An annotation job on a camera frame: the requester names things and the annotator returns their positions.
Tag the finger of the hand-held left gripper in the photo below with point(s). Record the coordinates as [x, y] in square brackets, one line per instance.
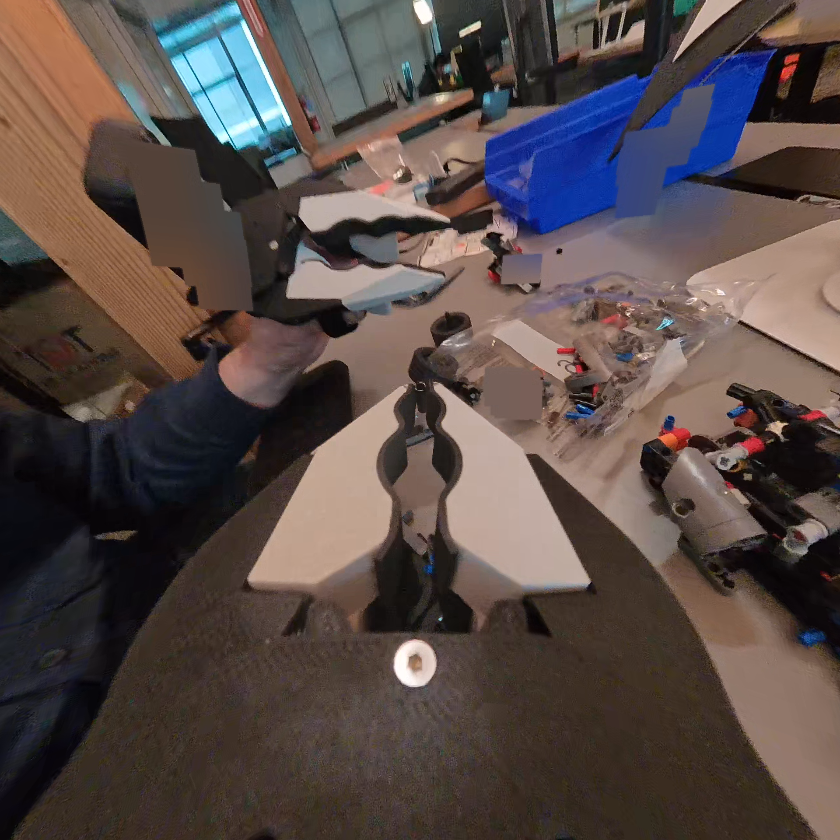
[354, 207]
[367, 285]

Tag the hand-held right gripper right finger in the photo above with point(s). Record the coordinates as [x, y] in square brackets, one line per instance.
[518, 525]

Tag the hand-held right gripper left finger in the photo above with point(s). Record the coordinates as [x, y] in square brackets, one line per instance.
[328, 525]

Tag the thin black brick connector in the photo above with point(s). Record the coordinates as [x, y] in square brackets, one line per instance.
[420, 410]

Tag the large toy brick car model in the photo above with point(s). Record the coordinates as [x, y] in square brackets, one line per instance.
[735, 499]

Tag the person's left forearm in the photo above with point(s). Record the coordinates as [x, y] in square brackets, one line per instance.
[131, 446]

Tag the upright clear plastic bag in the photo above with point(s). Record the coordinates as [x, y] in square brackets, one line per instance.
[380, 157]

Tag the flat brick assembly grey blade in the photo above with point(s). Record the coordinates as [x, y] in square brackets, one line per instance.
[449, 279]

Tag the white sticker sheet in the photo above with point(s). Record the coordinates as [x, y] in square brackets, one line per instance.
[453, 246]

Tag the small black toy tyre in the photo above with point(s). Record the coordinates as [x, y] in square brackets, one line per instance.
[451, 328]
[433, 366]

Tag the wood-edged desk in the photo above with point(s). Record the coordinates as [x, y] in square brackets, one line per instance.
[394, 118]

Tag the red fire extinguisher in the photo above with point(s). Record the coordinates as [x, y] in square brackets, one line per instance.
[308, 115]

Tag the black flat power bank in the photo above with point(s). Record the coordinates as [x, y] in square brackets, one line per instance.
[459, 184]

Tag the black foam pouch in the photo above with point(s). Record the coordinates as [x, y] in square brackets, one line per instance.
[471, 221]

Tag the small black red brick assembly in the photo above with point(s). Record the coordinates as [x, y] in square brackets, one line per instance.
[495, 256]

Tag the small bag of black pins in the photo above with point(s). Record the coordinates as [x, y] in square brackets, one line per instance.
[485, 354]

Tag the narrow wooden pillar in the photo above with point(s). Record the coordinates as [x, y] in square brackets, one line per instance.
[282, 79]

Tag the teal laptop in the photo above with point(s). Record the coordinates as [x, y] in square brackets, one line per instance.
[495, 106]

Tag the clear bag of brick pieces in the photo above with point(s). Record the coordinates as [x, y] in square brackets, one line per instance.
[623, 348]

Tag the wide wooden pillar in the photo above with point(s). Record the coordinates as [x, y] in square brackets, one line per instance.
[65, 164]

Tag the blue plastic bin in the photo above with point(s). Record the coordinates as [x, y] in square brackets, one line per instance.
[571, 151]

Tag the white book stand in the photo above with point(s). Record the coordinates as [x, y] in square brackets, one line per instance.
[774, 295]

